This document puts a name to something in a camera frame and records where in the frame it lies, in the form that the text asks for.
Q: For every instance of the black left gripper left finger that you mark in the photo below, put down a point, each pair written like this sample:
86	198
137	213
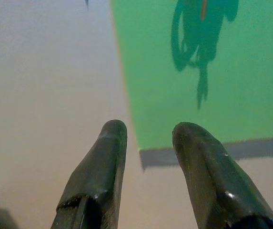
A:
98	171

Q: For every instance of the green board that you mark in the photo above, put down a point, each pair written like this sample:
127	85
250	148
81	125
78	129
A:
245	71

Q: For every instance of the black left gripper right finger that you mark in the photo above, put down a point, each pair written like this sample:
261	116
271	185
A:
205	167

